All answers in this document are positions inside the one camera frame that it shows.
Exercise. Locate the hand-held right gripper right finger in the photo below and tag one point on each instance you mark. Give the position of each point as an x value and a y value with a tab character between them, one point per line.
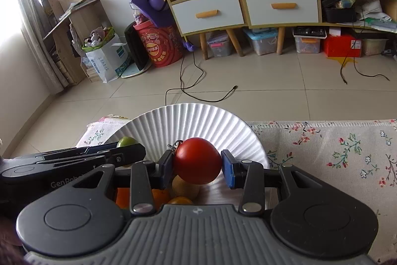
231	170

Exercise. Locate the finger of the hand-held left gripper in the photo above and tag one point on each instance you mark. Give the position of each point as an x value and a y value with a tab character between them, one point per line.
130	154
96	148

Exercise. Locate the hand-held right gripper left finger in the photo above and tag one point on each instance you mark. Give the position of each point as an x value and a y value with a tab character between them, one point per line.
164	172

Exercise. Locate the green lime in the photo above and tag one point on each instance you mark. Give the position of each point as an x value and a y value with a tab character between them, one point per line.
127	141

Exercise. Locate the orange tomato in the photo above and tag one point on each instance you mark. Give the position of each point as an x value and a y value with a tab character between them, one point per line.
159	198

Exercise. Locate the tan longan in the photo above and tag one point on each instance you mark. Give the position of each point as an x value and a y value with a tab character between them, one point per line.
186	189

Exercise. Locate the red tomato with dry stem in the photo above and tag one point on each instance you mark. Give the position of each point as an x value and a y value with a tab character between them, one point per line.
197	159

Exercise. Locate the white ribbed bowl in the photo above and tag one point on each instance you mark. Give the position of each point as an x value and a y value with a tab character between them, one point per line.
192	119

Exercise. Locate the small mandarin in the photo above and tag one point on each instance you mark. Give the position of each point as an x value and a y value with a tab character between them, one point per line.
122	198

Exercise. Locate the white paper bag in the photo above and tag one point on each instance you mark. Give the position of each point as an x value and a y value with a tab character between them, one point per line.
105	63

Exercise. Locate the floral tablecloth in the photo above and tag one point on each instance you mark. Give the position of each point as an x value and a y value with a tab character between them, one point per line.
325	159

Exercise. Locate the black standing panel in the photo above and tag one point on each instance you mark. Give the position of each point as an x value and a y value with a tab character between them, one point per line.
136	47

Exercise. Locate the red snack bucket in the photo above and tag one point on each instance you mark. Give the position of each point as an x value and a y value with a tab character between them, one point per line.
158	47

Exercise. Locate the clear storage box blue lid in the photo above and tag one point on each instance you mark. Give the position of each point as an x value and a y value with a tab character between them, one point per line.
260	43

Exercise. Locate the wooden bookshelf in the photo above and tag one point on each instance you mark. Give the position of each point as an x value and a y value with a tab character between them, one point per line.
83	13

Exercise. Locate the clear storage box black lid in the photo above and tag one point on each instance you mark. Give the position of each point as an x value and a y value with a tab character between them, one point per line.
308	41

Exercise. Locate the purple plush toy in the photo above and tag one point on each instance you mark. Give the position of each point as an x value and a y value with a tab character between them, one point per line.
147	4

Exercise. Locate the grey curtain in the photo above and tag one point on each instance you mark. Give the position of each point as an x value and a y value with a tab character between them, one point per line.
28	10

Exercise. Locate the red box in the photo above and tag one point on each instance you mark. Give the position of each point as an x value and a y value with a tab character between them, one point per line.
341	46

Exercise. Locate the small clear storage box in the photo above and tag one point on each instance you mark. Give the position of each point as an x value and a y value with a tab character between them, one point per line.
373	47

